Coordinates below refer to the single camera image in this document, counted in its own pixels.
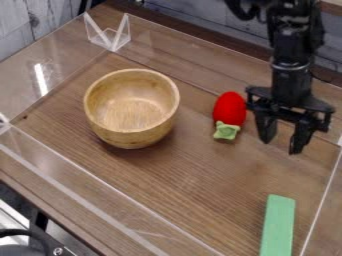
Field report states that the wooden bowl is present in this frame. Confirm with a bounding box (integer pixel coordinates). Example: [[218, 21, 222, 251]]
[[83, 68, 181, 149]]

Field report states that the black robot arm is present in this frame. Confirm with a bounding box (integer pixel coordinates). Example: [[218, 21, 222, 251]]
[[225, 0, 336, 154]]

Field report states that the black cable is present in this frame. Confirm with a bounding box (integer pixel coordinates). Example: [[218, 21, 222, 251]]
[[0, 228, 51, 256]]

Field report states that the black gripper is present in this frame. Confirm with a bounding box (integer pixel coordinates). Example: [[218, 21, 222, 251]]
[[245, 85, 337, 156]]

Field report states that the clear acrylic corner bracket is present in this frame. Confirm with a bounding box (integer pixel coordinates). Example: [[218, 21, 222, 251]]
[[83, 13, 132, 52]]

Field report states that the green tape strip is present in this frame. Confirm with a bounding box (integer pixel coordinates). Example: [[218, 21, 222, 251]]
[[260, 194, 296, 256]]

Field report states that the red plush strawberry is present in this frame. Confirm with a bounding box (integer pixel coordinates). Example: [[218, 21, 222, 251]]
[[213, 91, 248, 140]]

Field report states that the black metal table leg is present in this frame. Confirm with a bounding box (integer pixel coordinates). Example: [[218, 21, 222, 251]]
[[30, 209, 50, 231]]

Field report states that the clear acrylic front wall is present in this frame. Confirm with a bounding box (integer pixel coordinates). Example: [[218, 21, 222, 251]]
[[0, 114, 224, 256]]

